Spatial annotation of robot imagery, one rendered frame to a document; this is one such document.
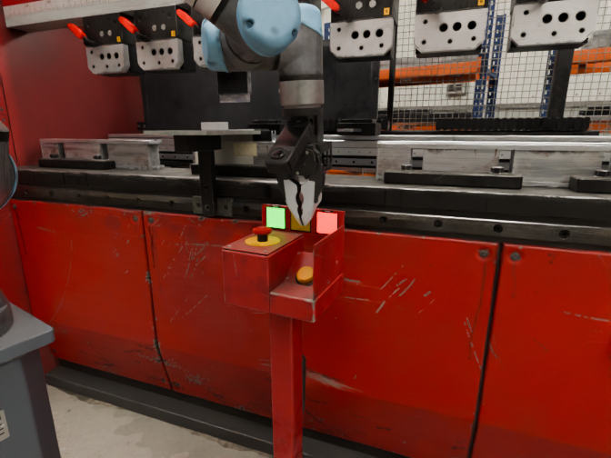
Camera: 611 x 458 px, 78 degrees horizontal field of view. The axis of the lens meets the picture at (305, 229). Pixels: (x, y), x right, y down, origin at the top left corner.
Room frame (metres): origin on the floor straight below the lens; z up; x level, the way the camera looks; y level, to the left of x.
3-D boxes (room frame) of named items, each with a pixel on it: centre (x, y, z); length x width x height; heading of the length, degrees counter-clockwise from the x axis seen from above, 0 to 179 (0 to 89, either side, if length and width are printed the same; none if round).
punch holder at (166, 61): (1.23, 0.42, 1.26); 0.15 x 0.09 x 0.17; 70
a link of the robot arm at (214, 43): (0.63, 0.10, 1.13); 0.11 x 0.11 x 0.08; 22
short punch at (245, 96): (1.16, 0.21, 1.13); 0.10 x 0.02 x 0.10; 70
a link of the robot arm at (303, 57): (0.68, 0.01, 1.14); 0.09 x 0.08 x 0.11; 112
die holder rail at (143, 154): (1.35, 0.72, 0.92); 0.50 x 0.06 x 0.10; 70
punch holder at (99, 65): (1.30, 0.61, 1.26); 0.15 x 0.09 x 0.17; 70
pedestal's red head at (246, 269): (0.73, 0.04, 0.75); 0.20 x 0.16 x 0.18; 65
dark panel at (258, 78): (1.72, 0.25, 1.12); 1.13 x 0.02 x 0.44; 70
